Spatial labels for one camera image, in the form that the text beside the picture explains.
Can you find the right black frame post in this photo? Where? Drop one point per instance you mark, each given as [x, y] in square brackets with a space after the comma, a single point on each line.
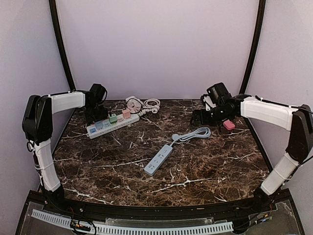
[254, 46]

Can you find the white multicolour power strip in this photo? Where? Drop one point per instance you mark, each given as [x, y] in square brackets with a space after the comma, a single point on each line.
[92, 132]

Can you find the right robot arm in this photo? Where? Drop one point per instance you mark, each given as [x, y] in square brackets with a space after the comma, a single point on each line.
[298, 120]

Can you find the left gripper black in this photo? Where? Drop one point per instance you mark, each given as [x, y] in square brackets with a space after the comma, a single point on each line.
[103, 115]

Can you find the blue power strip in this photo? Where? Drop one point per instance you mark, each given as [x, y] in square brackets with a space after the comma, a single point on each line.
[156, 162]

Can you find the left black frame post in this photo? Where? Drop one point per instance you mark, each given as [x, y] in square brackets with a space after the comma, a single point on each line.
[60, 44]

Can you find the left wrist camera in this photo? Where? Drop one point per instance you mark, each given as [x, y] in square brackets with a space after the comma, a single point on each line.
[100, 92]

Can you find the pink plug adapter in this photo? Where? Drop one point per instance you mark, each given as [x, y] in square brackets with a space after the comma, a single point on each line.
[229, 125]

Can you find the white slotted cable duct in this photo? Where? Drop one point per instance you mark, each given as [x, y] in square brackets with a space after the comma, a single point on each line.
[135, 227]

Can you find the black front rail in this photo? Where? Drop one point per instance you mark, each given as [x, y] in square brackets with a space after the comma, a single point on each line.
[237, 210]

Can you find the pink white round socket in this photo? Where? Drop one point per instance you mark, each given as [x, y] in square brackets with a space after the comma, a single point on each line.
[134, 104]

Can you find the salmon pink charger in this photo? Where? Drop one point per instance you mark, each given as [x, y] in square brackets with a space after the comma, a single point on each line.
[126, 113]

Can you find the black frame post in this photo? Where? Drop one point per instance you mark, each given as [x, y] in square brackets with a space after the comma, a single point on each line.
[60, 44]
[254, 46]

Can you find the grey-blue charger cube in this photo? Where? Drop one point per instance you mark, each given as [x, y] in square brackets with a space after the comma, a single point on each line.
[99, 125]

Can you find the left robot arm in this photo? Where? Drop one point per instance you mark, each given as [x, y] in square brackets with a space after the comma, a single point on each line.
[37, 125]

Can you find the green USB charger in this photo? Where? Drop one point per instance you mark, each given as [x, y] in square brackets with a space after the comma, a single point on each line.
[113, 118]

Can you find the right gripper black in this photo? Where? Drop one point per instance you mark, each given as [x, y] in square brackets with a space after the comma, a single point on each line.
[204, 120]

